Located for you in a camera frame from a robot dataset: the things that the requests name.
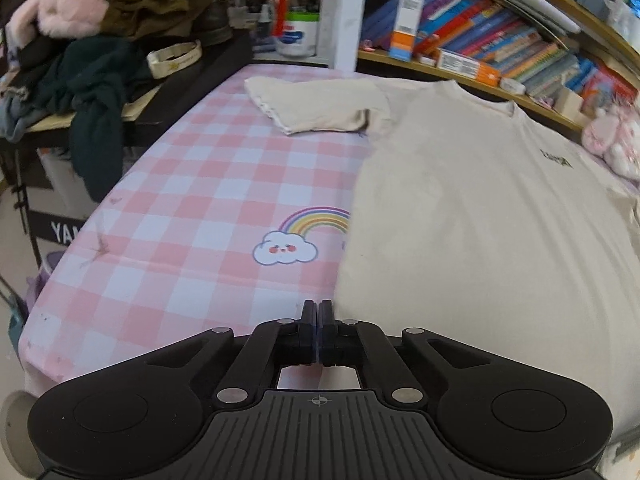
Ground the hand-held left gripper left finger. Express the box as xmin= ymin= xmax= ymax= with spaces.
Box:
xmin=145 ymin=301 xmax=319 ymax=407

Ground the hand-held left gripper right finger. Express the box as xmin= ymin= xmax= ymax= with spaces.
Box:
xmin=320 ymin=300 xmax=493 ymax=406

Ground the cream printed T-shirt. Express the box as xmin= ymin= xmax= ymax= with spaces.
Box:
xmin=244 ymin=76 xmax=640 ymax=466

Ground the pink checked desk mat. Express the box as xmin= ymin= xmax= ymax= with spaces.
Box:
xmin=17 ymin=62 xmax=640 ymax=478

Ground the white pen cup blue label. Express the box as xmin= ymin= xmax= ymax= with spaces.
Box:
xmin=275 ymin=10 xmax=320 ymax=59

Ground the orange white flat box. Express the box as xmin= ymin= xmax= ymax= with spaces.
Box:
xmin=436 ymin=47 xmax=502 ymax=87

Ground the dark green cloth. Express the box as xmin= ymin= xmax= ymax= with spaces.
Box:
xmin=34 ymin=37 xmax=157 ymax=202

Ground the grey round bin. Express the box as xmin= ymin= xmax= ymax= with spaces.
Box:
xmin=0 ymin=389 xmax=37 ymax=478

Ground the white orange blue carton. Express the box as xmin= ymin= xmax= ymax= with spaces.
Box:
xmin=389 ymin=0 xmax=426 ymax=61

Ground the wooden bookshelf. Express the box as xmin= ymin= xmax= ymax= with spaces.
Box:
xmin=320 ymin=0 xmax=640 ymax=136

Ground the red bottle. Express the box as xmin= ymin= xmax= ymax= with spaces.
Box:
xmin=272 ymin=0 xmax=292 ymax=38

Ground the cream pen holder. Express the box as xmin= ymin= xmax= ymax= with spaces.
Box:
xmin=555 ymin=85 xmax=584 ymax=117

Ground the row of colourful books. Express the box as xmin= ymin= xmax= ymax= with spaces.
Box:
xmin=360 ymin=0 xmax=626 ymax=111

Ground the pink white bunny plush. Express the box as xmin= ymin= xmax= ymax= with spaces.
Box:
xmin=581 ymin=102 xmax=640 ymax=182

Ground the pink fluffy garment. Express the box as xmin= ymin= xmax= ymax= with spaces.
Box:
xmin=9 ymin=0 xmax=117 ymax=42

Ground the cream strap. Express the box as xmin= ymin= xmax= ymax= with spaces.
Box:
xmin=146 ymin=40 xmax=203 ymax=79

